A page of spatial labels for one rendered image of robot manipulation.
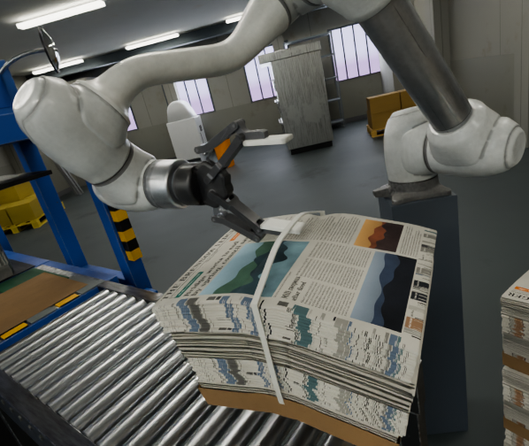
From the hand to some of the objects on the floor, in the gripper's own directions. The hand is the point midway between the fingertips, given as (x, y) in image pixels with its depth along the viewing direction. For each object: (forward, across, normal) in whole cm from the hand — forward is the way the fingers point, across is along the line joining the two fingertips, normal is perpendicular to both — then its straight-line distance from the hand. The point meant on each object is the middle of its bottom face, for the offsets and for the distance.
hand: (289, 183), depth 56 cm
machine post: (-112, +140, -52) cm, 187 cm away
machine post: (-171, +145, -60) cm, 232 cm away
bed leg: (+19, +129, -14) cm, 131 cm away
